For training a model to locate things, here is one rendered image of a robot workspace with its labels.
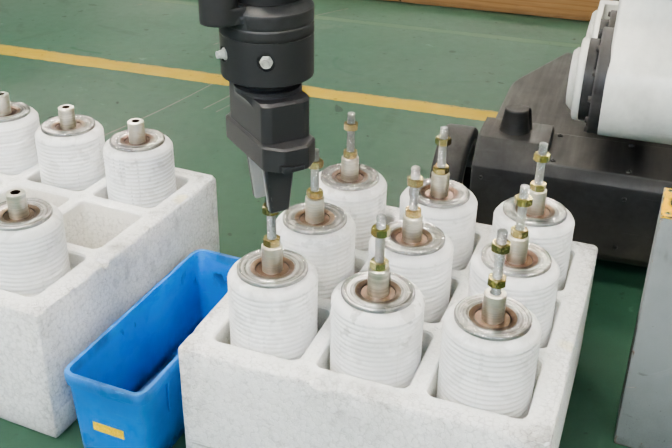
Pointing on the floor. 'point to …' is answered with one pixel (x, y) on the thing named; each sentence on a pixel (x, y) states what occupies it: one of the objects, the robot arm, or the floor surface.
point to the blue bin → (145, 359)
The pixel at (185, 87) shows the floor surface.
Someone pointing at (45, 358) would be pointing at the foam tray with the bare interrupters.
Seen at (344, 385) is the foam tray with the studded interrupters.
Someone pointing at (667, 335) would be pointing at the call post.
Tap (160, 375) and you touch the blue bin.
